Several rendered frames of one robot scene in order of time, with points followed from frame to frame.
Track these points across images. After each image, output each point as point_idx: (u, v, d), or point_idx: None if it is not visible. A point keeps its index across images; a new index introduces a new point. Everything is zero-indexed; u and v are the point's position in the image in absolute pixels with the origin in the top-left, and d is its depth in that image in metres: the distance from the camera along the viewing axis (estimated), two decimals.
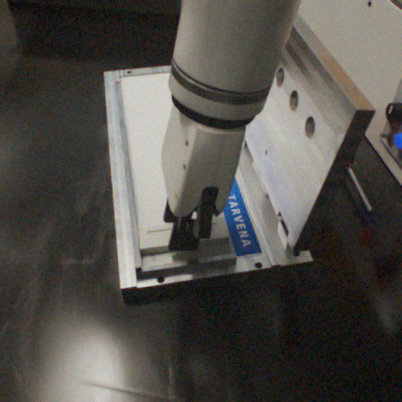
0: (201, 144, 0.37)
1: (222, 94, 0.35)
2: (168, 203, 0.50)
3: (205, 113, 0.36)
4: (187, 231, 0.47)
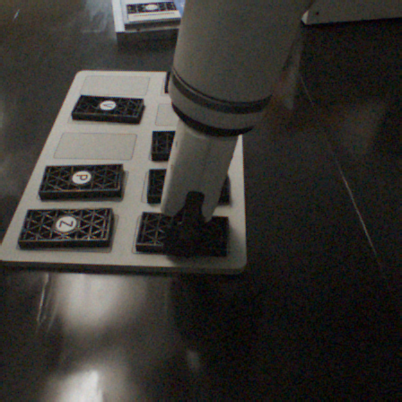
0: (187, 147, 0.37)
1: (209, 100, 0.34)
2: None
3: (193, 117, 0.36)
4: None
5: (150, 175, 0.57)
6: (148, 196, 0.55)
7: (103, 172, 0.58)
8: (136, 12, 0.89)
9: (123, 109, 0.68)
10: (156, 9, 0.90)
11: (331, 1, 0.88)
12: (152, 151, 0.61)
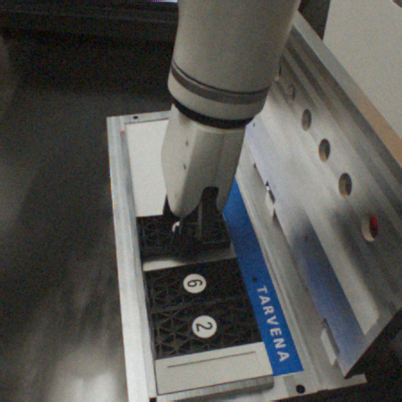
0: (201, 144, 0.37)
1: (222, 94, 0.35)
2: (167, 196, 0.51)
3: (205, 113, 0.36)
4: (189, 235, 0.46)
5: (138, 224, 0.51)
6: (141, 249, 0.48)
7: None
8: (174, 346, 0.41)
9: None
10: (216, 336, 0.42)
11: None
12: None
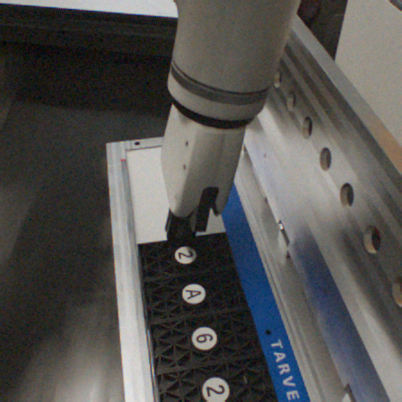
0: (201, 144, 0.37)
1: (222, 94, 0.35)
2: (170, 214, 0.49)
3: (205, 113, 0.36)
4: (185, 219, 0.48)
5: (144, 290, 0.46)
6: (148, 322, 0.43)
7: None
8: None
9: None
10: (229, 401, 0.38)
11: None
12: None
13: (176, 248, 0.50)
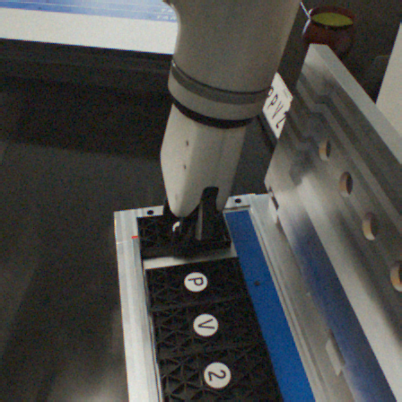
0: (201, 144, 0.37)
1: (222, 94, 0.35)
2: (167, 196, 0.51)
3: (205, 113, 0.36)
4: (189, 235, 0.46)
5: None
6: None
7: None
8: None
9: (231, 325, 0.43)
10: None
11: None
12: (151, 305, 0.44)
13: (205, 364, 0.40)
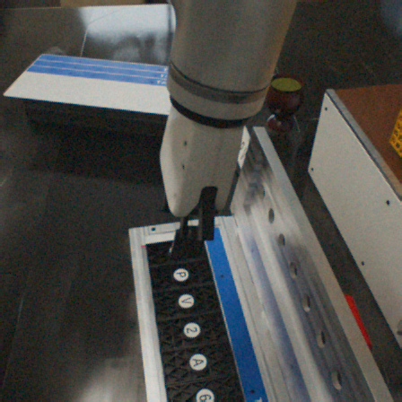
0: (199, 144, 0.37)
1: (220, 93, 0.35)
2: None
3: (204, 112, 0.36)
4: (190, 238, 0.46)
5: (162, 359, 0.63)
6: (166, 384, 0.60)
7: None
8: None
9: (202, 301, 0.70)
10: None
11: None
12: (152, 289, 0.71)
13: (185, 324, 0.67)
